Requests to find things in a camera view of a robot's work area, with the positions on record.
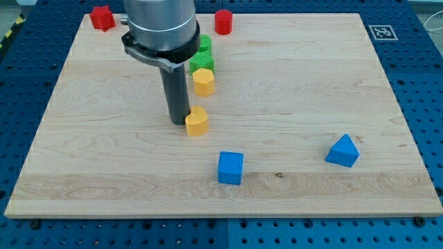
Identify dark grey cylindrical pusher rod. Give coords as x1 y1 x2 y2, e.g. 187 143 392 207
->
160 64 190 125

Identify black flange with metal bracket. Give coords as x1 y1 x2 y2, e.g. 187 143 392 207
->
121 23 201 73

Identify yellow heart block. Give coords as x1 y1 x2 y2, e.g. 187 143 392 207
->
185 105 209 136

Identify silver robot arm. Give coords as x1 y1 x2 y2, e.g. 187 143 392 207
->
121 0 201 125

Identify yellow hexagon block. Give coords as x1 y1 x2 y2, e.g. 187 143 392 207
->
192 68 215 97

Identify green star block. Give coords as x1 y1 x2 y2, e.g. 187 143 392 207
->
189 51 215 73

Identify green cylinder block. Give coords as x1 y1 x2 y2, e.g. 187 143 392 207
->
198 35 212 56

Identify red cylinder block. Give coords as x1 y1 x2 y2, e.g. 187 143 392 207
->
215 10 233 35

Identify red star block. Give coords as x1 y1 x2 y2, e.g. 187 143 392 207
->
89 5 116 32

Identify blue cube block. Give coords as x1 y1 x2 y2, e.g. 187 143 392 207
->
217 151 244 185

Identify wooden board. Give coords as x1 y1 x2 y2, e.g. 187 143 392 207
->
5 13 442 219

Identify blue triangle block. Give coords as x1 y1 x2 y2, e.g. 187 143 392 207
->
325 133 360 167

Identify fiducial marker tag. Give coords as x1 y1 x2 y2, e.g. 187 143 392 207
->
368 24 398 41

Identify white cable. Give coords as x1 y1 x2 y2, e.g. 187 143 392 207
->
422 9 443 33

